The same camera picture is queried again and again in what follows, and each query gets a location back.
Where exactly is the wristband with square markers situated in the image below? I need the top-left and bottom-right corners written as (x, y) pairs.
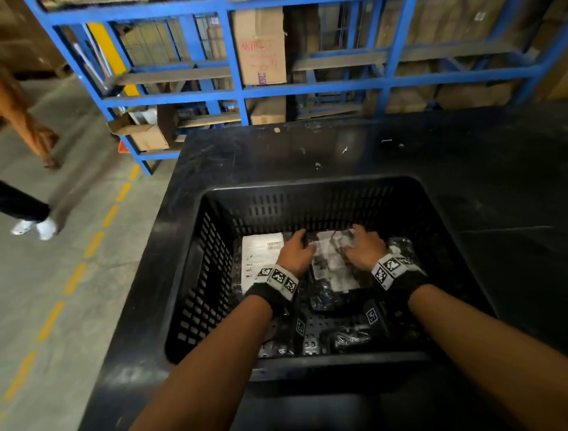
top-left (370, 253), bottom-right (430, 307)
top-left (245, 264), bottom-right (301, 311)

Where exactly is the small closed cardboard box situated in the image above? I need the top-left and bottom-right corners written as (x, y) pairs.
top-left (249, 97), bottom-right (287, 126)

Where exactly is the person's left forearm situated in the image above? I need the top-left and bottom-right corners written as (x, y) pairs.
top-left (130, 295), bottom-right (273, 431)

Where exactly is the clear packet with printed sheet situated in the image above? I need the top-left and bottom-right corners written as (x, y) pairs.
top-left (308, 229), bottom-right (362, 294)

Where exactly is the yellow board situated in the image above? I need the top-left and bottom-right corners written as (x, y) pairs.
top-left (87, 22), bottom-right (141, 97)

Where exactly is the tall cardboard box red scribble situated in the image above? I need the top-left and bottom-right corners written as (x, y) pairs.
top-left (232, 7), bottom-right (288, 86)

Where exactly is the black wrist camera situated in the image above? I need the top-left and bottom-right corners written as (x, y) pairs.
top-left (265, 306), bottom-right (312, 357)
top-left (362, 300), bottom-right (392, 339)

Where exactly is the person's left hand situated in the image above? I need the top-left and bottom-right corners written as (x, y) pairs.
top-left (277, 229), bottom-right (317, 279)

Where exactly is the right wristband with square markers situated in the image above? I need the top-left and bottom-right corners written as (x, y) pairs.
top-left (370, 253), bottom-right (430, 307)

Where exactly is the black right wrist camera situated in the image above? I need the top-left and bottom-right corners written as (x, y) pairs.
top-left (362, 300), bottom-right (392, 339)

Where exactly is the blue metal storage rack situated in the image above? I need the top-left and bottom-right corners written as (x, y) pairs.
top-left (24, 0), bottom-right (568, 176)

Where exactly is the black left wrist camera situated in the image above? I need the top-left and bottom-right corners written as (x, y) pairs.
top-left (265, 306), bottom-right (312, 357)

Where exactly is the black part in clear bag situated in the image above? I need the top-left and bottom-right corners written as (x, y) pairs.
top-left (310, 280), bottom-right (343, 312)
top-left (320, 326), bottom-right (374, 354)
top-left (387, 237), bottom-right (417, 263)

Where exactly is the black plastic slotted crate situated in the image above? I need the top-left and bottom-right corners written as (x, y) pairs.
top-left (164, 175), bottom-right (498, 392)

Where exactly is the white paper label packet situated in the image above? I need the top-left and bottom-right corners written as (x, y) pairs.
top-left (241, 232), bottom-right (285, 295)

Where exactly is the person's right hand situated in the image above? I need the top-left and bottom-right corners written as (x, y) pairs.
top-left (345, 224), bottom-right (388, 272)

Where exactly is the person's right forearm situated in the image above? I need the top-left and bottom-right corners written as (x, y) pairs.
top-left (407, 284), bottom-right (568, 431)

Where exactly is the left wristband with square markers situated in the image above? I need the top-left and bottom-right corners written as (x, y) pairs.
top-left (245, 264), bottom-right (301, 311)

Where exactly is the open cardboard box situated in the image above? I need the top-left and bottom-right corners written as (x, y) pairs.
top-left (108, 105), bottom-right (180, 152)

